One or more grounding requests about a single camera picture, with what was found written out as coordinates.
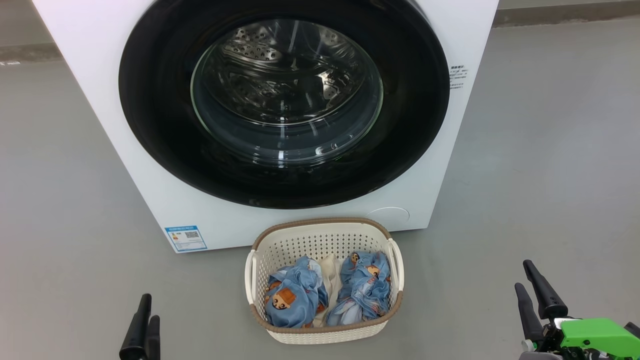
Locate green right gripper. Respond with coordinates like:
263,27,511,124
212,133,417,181
515,260,640,360

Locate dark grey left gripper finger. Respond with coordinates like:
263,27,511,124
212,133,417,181
145,315,161,360
120,293,152,360

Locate blue denim garment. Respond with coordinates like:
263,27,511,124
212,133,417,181
264,256,329,329

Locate blue cartoon print garment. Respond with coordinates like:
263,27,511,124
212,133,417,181
312,251,392,327

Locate black round glass washer door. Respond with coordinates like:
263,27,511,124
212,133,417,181
118,0,451,210

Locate white front-load washing machine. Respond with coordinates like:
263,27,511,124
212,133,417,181
31,0,500,254

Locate stainless steel washing machine drum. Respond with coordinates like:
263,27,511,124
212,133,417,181
192,20,383,166

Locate blue energy label sticker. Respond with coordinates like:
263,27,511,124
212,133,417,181
164,225,207,253

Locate round white filter cover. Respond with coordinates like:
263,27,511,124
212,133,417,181
366,206,411,229

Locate cream perforated basket brown rim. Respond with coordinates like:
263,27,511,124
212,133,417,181
244,217,405,345

